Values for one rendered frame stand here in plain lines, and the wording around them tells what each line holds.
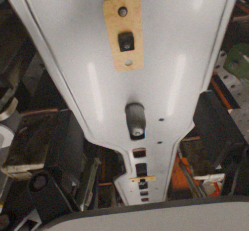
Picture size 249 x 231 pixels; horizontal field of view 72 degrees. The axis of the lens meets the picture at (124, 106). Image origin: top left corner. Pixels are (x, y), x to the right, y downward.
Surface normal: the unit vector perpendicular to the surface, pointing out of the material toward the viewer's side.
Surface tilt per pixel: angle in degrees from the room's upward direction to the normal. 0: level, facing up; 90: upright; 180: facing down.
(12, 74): 90
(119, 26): 0
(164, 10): 0
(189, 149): 90
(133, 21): 0
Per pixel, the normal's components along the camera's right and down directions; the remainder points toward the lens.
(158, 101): 0.07, 0.74
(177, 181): -0.12, -0.65
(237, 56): -0.96, 0.28
